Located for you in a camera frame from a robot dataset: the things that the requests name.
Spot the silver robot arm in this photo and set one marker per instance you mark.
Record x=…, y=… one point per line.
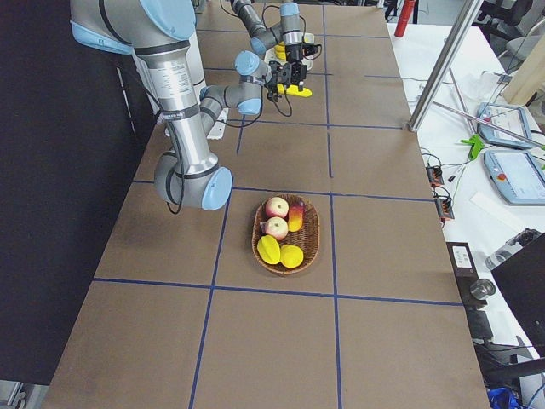
x=287, y=31
x=159, y=33

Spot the silver aluminium frame post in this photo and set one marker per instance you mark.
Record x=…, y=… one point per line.
x=447, y=54

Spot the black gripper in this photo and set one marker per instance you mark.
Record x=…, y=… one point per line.
x=293, y=54
x=278, y=72

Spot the red cylinder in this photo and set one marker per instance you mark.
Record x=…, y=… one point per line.
x=404, y=18

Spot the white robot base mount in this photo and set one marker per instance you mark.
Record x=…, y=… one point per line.
x=218, y=130

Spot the blue teach pendant near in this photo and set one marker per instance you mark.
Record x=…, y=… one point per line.
x=517, y=177

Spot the blue teach pendant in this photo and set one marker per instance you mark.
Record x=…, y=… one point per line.
x=507, y=117
x=517, y=177

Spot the white bear tray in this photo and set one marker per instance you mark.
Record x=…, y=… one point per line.
x=270, y=56

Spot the green handled reacher grabber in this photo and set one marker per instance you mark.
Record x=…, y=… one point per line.
x=474, y=120

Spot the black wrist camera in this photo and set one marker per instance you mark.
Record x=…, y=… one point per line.
x=311, y=50

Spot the pink white peach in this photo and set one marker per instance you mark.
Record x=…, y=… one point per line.
x=277, y=207

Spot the dark red mango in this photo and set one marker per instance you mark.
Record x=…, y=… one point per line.
x=296, y=216

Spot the blue teach pendant far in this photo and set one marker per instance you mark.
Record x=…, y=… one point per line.
x=507, y=117

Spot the yellow banana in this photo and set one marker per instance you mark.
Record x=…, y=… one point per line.
x=280, y=53
x=291, y=256
x=293, y=90
x=268, y=249

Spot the brown wicker basket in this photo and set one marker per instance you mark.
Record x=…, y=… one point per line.
x=307, y=238

